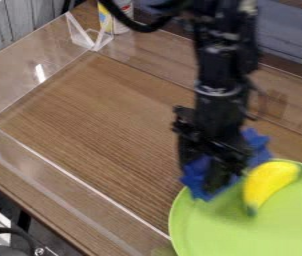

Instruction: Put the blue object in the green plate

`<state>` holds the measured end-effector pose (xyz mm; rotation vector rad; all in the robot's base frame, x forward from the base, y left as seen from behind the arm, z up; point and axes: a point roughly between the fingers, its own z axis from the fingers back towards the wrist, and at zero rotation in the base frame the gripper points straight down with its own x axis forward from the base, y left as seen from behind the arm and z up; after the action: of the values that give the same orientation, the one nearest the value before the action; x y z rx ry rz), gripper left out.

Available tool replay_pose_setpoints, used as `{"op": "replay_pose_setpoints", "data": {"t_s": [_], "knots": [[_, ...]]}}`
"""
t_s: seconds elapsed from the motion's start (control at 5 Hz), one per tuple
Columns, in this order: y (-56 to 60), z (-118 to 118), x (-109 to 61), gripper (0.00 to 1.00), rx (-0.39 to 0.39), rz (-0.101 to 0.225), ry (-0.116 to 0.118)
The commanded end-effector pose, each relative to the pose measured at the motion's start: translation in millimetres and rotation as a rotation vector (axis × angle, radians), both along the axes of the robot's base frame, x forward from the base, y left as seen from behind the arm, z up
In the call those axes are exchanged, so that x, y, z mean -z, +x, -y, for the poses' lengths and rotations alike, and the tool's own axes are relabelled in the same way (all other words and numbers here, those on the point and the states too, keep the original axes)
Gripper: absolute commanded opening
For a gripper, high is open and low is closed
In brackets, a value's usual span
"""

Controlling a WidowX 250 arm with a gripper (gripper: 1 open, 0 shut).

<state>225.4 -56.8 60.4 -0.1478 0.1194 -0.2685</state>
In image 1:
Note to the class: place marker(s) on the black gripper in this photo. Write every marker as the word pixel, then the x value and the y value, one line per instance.
pixel 194 142

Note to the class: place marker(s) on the blue block object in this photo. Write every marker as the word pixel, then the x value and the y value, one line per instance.
pixel 197 167

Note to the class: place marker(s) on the yellow toy banana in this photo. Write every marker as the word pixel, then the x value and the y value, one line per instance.
pixel 265 181

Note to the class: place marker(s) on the green plate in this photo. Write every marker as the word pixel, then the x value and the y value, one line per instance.
pixel 216 228

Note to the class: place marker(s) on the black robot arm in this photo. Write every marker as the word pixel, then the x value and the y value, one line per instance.
pixel 224 28

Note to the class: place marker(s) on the white labelled container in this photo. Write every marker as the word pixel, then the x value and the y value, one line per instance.
pixel 126 7

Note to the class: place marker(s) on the clear acrylic enclosure wall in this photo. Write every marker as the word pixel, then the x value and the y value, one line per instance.
pixel 88 149

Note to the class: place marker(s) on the clear acrylic corner bracket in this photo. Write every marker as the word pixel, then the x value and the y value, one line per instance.
pixel 93 39

